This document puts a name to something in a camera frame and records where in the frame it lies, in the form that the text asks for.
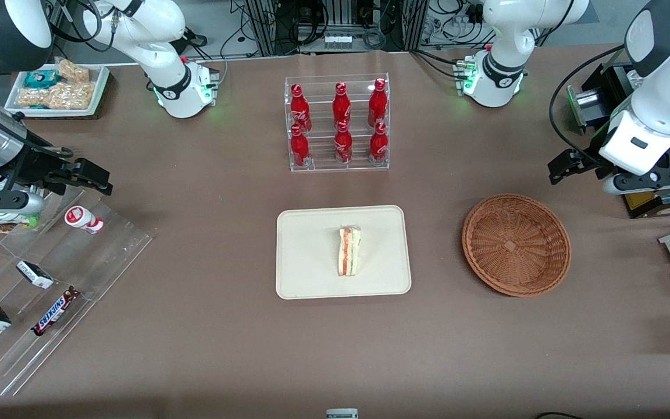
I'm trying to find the clear acrylic stepped shelf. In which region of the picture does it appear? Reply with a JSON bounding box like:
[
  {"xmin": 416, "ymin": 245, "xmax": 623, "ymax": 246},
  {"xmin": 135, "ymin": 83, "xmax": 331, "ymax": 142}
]
[{"xmin": 0, "ymin": 186, "xmax": 158, "ymax": 397}]

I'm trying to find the snickers chocolate bar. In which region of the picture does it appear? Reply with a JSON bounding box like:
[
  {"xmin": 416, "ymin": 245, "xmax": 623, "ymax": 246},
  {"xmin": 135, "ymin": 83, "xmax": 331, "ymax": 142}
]
[{"xmin": 31, "ymin": 286, "xmax": 81, "ymax": 337}]

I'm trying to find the small clear peanut snack bag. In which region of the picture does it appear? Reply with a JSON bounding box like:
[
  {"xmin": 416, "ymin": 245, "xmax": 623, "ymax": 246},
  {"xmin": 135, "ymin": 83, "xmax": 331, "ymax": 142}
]
[{"xmin": 56, "ymin": 58, "xmax": 90, "ymax": 83}]

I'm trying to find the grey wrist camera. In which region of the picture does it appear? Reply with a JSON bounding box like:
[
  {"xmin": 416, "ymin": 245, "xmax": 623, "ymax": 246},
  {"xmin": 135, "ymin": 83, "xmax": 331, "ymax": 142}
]
[
  {"xmin": 603, "ymin": 172, "xmax": 664, "ymax": 196},
  {"xmin": 0, "ymin": 191, "xmax": 45, "ymax": 215}
]

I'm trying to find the white yogurt bottle red cap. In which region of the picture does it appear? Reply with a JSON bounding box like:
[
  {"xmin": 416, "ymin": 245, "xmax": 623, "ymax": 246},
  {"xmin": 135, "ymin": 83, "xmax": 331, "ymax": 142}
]
[{"xmin": 65, "ymin": 205, "xmax": 104, "ymax": 235}]

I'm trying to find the red cola bottle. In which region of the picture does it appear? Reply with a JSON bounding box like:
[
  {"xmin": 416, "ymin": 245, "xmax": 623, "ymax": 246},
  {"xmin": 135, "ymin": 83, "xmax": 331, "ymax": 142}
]
[
  {"xmin": 369, "ymin": 122, "xmax": 389, "ymax": 163},
  {"xmin": 332, "ymin": 82, "xmax": 352, "ymax": 130},
  {"xmin": 290, "ymin": 84, "xmax": 312, "ymax": 133},
  {"xmin": 290, "ymin": 125, "xmax": 311, "ymax": 168},
  {"xmin": 334, "ymin": 121, "xmax": 354, "ymax": 164},
  {"xmin": 368, "ymin": 78, "xmax": 389, "ymax": 127}
]

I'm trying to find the triangle sandwich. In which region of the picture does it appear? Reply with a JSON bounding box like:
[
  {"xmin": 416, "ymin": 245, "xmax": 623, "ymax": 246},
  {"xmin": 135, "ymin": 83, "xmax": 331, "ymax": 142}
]
[{"xmin": 337, "ymin": 225, "xmax": 362, "ymax": 277}]

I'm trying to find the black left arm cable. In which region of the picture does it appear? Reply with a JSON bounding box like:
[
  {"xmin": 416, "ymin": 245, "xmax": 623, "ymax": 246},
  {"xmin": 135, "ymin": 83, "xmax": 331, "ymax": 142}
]
[{"xmin": 549, "ymin": 45, "xmax": 626, "ymax": 155}]

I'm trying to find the aluminium equipment frame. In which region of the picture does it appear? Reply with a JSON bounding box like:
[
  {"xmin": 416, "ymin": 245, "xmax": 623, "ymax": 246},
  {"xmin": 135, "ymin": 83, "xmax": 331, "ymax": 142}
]
[{"xmin": 245, "ymin": 0, "xmax": 429, "ymax": 56}]

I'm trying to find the white snack tray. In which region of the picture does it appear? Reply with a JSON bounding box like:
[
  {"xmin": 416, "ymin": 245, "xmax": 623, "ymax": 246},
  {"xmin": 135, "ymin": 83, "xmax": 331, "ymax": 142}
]
[{"xmin": 3, "ymin": 63, "xmax": 112, "ymax": 120}]

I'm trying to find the black control box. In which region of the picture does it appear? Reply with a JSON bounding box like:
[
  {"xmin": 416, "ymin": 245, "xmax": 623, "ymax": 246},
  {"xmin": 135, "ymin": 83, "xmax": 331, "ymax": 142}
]
[{"xmin": 568, "ymin": 61, "xmax": 670, "ymax": 219}]

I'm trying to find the large clear peanut snack bag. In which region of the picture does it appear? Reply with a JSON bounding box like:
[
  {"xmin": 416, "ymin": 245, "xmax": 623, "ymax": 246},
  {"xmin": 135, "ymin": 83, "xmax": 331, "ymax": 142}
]
[{"xmin": 47, "ymin": 81, "xmax": 96, "ymax": 110}]

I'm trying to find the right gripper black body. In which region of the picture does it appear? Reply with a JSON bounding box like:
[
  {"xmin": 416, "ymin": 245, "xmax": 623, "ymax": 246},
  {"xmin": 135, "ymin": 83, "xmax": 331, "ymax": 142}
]
[{"xmin": 0, "ymin": 143, "xmax": 77, "ymax": 198}]

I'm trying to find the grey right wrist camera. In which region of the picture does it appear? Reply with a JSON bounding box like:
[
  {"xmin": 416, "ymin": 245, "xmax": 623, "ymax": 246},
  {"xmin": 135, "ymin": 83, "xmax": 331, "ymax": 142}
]
[{"xmin": 0, "ymin": 191, "xmax": 45, "ymax": 215}]

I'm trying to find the flat clear peanut snack bag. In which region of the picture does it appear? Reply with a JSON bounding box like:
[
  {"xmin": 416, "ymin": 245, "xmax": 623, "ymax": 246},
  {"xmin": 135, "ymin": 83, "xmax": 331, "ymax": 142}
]
[{"xmin": 17, "ymin": 87, "xmax": 51, "ymax": 108}]

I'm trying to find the brown wicker basket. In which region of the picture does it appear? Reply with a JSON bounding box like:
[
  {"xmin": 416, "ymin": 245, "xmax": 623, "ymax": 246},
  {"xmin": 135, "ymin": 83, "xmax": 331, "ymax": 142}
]
[{"xmin": 461, "ymin": 194, "xmax": 572, "ymax": 298}]

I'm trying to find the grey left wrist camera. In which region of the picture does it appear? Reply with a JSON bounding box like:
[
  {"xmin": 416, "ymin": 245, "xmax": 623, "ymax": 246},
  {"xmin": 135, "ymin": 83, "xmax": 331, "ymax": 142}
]
[{"xmin": 603, "ymin": 172, "xmax": 664, "ymax": 196}]

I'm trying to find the beige plastic tray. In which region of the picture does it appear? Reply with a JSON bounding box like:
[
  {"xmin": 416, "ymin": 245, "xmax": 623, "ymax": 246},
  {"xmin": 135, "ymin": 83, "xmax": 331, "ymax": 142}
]
[{"xmin": 276, "ymin": 205, "xmax": 412, "ymax": 300}]

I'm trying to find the clear acrylic bottle rack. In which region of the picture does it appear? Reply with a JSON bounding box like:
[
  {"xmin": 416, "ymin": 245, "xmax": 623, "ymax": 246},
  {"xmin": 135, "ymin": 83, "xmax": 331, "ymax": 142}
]
[{"xmin": 284, "ymin": 73, "xmax": 391, "ymax": 173}]

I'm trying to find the white bottle green cap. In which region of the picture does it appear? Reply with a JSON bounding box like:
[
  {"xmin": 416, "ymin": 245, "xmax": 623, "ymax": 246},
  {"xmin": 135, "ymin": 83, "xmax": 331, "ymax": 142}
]
[{"xmin": 0, "ymin": 211, "xmax": 41, "ymax": 235}]

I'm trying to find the teal snack packet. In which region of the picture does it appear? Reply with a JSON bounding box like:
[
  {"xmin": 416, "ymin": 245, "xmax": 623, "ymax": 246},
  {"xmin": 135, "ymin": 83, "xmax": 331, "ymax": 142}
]
[{"xmin": 24, "ymin": 70, "xmax": 59, "ymax": 89}]

